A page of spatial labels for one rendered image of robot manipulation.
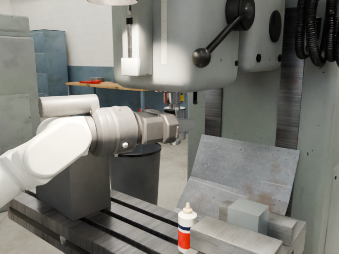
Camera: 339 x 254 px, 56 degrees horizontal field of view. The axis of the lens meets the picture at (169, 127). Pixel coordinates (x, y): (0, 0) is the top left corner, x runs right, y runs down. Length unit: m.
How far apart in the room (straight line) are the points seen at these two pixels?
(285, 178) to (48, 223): 0.65
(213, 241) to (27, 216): 0.60
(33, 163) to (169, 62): 0.27
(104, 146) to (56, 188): 0.38
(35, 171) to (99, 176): 0.39
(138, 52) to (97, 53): 6.88
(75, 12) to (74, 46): 0.76
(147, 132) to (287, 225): 0.31
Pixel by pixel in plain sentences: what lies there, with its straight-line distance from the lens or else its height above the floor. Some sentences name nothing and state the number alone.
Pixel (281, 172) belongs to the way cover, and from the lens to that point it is 0.95.
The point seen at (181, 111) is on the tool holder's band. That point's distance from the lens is 0.64.
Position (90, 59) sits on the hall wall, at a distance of 7.60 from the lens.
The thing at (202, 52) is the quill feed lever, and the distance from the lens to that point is 0.48.
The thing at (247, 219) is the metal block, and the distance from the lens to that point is 0.60.
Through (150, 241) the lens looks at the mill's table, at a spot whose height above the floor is 0.96.
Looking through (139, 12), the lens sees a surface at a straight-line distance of 0.55.
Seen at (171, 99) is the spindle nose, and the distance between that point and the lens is 0.63.
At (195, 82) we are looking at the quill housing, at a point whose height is 1.33.
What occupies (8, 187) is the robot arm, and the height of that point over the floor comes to 1.18.
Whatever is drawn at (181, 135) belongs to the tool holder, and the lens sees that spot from 0.65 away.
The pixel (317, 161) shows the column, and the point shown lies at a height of 1.10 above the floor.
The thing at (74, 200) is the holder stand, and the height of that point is 1.02.
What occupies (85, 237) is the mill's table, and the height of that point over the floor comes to 0.96.
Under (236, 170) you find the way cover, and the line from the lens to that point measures 0.99.
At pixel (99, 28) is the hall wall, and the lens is 7.35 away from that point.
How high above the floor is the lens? 1.37
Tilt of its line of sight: 12 degrees down
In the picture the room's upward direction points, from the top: straight up
